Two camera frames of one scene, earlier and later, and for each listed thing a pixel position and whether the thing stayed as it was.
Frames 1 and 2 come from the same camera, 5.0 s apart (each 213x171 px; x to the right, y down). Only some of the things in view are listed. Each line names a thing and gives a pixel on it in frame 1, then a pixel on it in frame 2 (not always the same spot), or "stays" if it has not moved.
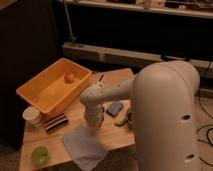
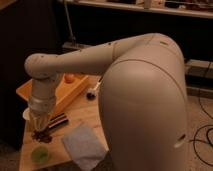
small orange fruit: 69,77 stays
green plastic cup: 40,155 stays
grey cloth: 84,148 stays
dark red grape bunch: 99,115 to 42,136
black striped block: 56,122 stays
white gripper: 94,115 to 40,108
